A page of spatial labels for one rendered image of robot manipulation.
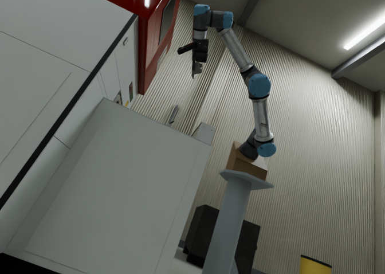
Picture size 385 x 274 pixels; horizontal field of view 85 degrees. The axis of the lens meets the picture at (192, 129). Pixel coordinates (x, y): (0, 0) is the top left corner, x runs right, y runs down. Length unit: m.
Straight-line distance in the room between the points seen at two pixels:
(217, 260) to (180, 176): 0.59
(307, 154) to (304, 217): 1.51
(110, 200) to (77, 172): 0.20
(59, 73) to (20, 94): 0.16
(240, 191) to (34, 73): 1.25
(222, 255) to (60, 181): 0.95
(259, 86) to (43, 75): 1.00
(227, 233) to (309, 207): 4.42
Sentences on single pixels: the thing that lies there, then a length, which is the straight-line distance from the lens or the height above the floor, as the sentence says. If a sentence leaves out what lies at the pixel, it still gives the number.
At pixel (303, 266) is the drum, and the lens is 3.68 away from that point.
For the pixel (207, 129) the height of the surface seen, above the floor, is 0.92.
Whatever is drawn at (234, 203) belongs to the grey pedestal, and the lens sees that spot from 1.44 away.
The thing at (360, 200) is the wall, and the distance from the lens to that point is 6.83.
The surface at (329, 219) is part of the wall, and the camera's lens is 6.08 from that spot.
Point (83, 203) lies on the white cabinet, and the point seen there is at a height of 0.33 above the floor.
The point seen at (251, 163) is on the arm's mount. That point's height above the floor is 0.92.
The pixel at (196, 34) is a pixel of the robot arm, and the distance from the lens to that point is 1.16.
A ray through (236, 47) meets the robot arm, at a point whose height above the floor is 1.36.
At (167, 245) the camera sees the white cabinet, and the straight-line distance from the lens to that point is 1.06.
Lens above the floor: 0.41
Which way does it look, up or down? 23 degrees up
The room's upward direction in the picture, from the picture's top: 22 degrees clockwise
